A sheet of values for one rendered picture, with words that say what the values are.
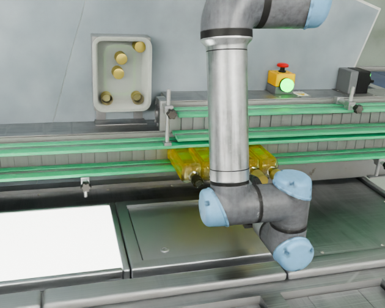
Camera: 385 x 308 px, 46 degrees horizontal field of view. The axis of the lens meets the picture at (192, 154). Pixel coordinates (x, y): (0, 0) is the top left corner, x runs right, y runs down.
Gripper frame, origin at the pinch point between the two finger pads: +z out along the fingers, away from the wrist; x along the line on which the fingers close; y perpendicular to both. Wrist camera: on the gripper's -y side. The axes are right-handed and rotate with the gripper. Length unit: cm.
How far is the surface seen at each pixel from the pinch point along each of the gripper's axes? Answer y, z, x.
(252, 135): -10.4, 20.2, -6.2
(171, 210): 16.5, 11.4, 12.9
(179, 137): 12.6, 21.3, -6.1
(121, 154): 28.9, 28.5, 1.6
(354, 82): -53, 33, -20
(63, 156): 46, 28, 1
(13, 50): 59, 41, -28
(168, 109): 16.9, 19.0, -15.4
